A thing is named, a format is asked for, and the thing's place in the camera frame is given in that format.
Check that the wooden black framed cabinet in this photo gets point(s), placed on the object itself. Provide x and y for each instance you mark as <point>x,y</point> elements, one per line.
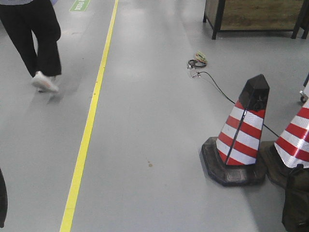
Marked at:
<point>257,16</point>

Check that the right red white cone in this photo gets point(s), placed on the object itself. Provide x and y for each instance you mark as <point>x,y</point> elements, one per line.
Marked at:
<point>289,150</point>

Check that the green floor safety sign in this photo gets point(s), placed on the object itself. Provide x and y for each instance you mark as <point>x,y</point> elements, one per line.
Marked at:
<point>79,6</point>

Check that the walking person black trousers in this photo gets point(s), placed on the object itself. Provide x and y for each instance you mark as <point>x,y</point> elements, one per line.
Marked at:
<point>34,30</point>

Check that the white wheeled cabinet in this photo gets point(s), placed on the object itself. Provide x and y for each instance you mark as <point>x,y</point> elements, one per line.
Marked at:
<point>305,92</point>

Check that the red white cone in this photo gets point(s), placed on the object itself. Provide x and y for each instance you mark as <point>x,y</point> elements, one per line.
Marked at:
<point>289,150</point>
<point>232,158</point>

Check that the left red white cone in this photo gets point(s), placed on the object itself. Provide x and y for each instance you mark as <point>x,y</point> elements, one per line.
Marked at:
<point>232,158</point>

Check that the brake pad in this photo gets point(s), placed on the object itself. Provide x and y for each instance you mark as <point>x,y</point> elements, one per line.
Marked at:
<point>295,215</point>
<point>3,201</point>

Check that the white shoe of walker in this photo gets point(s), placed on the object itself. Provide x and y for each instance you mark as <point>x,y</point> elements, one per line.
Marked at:
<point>44,83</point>

